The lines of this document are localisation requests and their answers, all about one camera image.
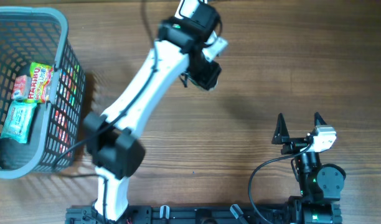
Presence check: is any right black cable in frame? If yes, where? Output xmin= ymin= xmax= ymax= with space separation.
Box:
xmin=247 ymin=143 xmax=313 ymax=224

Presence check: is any red stick packet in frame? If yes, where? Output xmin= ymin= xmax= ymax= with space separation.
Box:
xmin=54 ymin=111 xmax=69 ymax=153

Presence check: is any teal tissue pack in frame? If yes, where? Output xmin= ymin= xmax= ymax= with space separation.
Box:
xmin=1 ymin=101 xmax=37 ymax=144

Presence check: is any green Haribo gummy bag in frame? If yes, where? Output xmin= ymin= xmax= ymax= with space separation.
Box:
xmin=24 ymin=62 xmax=54 ymax=103

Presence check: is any black cable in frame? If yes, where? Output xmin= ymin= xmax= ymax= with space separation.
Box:
xmin=247 ymin=143 xmax=313 ymax=224
xmin=52 ymin=40 xmax=162 ymax=224

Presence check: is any grey plastic shopping basket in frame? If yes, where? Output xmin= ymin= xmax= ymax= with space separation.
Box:
xmin=0 ymin=6 xmax=86 ymax=179

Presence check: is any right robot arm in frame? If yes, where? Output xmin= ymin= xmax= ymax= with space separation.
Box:
xmin=271 ymin=113 xmax=346 ymax=223

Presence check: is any small red white packet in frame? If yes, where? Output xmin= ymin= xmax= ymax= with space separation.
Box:
xmin=11 ymin=75 xmax=32 ymax=101

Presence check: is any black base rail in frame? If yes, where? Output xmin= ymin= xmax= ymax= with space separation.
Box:
xmin=65 ymin=203 xmax=343 ymax=224

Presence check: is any white barcode scanner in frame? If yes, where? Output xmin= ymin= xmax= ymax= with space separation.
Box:
xmin=174 ymin=0 xmax=199 ymax=19

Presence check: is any left black cable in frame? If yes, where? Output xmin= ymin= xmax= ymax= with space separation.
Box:
xmin=52 ymin=40 xmax=162 ymax=224

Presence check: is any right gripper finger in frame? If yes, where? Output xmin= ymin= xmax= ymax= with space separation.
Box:
xmin=314 ymin=112 xmax=327 ymax=126
xmin=271 ymin=113 xmax=289 ymax=144

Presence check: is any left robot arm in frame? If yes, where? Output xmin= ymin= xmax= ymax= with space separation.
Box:
xmin=83 ymin=1 xmax=228 ymax=223

